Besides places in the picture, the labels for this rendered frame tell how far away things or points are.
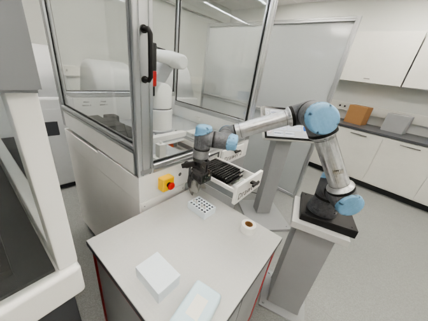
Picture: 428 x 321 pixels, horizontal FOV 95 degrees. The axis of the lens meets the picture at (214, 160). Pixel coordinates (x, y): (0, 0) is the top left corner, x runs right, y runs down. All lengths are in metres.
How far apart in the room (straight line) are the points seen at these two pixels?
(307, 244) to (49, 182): 1.20
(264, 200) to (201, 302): 1.66
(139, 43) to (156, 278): 0.79
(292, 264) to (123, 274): 0.97
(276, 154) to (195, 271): 1.44
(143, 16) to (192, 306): 0.94
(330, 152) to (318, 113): 0.18
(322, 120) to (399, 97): 3.65
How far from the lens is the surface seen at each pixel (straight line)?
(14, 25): 0.47
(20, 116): 0.50
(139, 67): 0.85
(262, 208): 2.31
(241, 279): 0.84
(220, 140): 0.85
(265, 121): 0.97
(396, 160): 3.86
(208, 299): 0.73
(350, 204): 1.05
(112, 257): 0.90
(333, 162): 0.96
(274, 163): 2.04
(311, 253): 1.35
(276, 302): 1.73
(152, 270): 0.77
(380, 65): 4.16
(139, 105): 0.85
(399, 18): 4.63
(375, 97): 4.49
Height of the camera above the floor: 1.44
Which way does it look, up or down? 25 degrees down
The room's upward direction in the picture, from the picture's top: 8 degrees clockwise
